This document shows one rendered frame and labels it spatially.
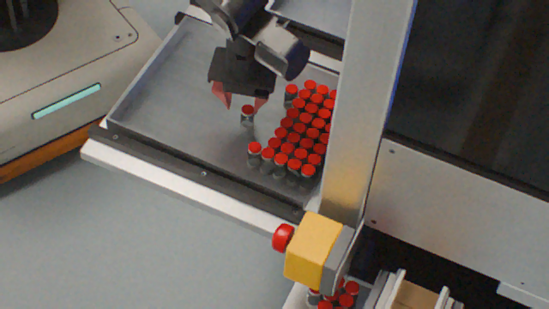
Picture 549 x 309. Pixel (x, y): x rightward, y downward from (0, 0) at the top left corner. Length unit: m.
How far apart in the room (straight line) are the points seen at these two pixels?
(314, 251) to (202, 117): 0.40
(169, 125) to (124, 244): 0.95
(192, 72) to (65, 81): 0.85
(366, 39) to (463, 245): 0.34
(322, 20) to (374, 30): 0.70
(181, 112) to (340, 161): 0.43
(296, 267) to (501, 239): 0.27
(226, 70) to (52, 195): 1.21
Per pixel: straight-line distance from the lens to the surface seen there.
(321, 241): 1.26
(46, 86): 2.44
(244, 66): 1.41
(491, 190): 1.16
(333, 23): 1.73
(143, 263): 2.44
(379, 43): 1.04
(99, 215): 2.53
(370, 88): 1.10
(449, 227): 1.24
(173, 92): 1.60
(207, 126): 1.55
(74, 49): 2.51
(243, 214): 1.46
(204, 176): 1.47
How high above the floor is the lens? 2.10
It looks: 53 degrees down
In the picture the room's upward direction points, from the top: 6 degrees clockwise
